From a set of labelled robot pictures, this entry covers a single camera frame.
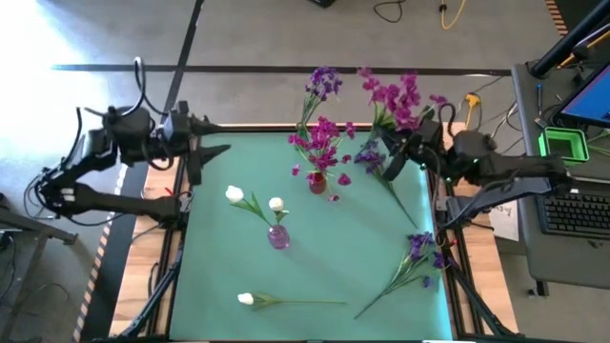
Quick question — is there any teal table mat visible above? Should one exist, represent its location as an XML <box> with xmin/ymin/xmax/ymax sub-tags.
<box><xmin>169</xmin><ymin>131</ymin><xmax>454</xmax><ymax>342</ymax></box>

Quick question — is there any grey computer desk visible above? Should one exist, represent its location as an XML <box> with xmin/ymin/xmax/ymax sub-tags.
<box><xmin>510</xmin><ymin>60</ymin><xmax>610</xmax><ymax>292</ymax></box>

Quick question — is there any black floor mat striped edge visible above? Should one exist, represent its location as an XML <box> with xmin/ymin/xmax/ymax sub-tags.
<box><xmin>544</xmin><ymin>0</ymin><xmax>572</xmax><ymax>38</ymax></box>
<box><xmin>73</xmin><ymin>146</ymin><xmax>158</xmax><ymax>343</ymax></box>

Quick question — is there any computer monitor blue screen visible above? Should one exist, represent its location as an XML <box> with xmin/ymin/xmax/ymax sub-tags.
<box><xmin>558</xmin><ymin>61</ymin><xmax>610</xmax><ymax>130</ymax></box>

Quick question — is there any red ribbed glass vase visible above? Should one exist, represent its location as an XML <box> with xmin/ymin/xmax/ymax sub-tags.
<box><xmin>308</xmin><ymin>171</ymin><xmax>329</xmax><ymax>195</ymax></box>

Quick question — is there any black aluminium frame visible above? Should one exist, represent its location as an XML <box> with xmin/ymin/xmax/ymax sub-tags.
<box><xmin>90</xmin><ymin>113</ymin><xmax>525</xmax><ymax>343</ymax></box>

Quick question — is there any yellow floor cable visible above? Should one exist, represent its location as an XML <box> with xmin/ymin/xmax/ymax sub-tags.
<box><xmin>438</xmin><ymin>0</ymin><xmax>471</xmax><ymax>30</ymax></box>

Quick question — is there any black floor cable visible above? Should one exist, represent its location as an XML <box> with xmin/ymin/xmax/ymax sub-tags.
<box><xmin>374</xmin><ymin>0</ymin><xmax>412</xmax><ymax>24</ymax></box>

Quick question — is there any magenta artificial flower bunch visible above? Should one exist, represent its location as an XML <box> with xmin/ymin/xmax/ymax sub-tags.
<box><xmin>287</xmin><ymin>115</ymin><xmax>357</xmax><ymax>182</ymax></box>
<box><xmin>290</xmin><ymin>142</ymin><xmax>354</xmax><ymax>204</ymax></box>
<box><xmin>356</xmin><ymin>66</ymin><xmax>450</xmax><ymax>144</ymax></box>

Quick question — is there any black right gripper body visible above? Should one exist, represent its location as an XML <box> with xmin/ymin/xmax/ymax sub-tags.
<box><xmin>381</xmin><ymin>118</ymin><xmax>447</xmax><ymax>183</ymax></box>

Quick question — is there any black monitor pole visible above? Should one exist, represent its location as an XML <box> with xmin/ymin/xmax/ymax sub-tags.
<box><xmin>529</xmin><ymin>0</ymin><xmax>610</xmax><ymax>80</ymax></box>

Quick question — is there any white paper sheet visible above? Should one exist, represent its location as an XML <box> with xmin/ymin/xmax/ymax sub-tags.
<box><xmin>488</xmin><ymin>199</ymin><xmax>520</xmax><ymax>243</ymax></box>

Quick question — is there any black keyboard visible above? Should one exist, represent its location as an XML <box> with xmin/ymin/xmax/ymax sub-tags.
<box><xmin>536</xmin><ymin>190</ymin><xmax>610</xmax><ymax>240</ymax></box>

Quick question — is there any grey metal stand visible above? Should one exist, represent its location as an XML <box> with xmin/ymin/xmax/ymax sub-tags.
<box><xmin>0</xmin><ymin>190</ymin><xmax>80</xmax><ymax>342</ymax></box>

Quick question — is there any green plastic bin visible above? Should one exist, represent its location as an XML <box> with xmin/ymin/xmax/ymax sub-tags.
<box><xmin>538</xmin><ymin>126</ymin><xmax>591</xmax><ymax>167</ymax></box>

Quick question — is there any yellow power cable with plug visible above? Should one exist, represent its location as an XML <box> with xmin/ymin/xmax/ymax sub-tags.
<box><xmin>464</xmin><ymin>92</ymin><xmax>483</xmax><ymax>131</ymax></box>

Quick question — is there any pink ribbed glass vase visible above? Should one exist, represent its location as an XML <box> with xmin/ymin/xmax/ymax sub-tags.
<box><xmin>267</xmin><ymin>224</ymin><xmax>291</xmax><ymax>251</ymax></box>

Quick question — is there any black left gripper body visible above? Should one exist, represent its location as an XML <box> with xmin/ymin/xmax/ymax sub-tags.
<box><xmin>163</xmin><ymin>100</ymin><xmax>204</xmax><ymax>188</ymax></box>

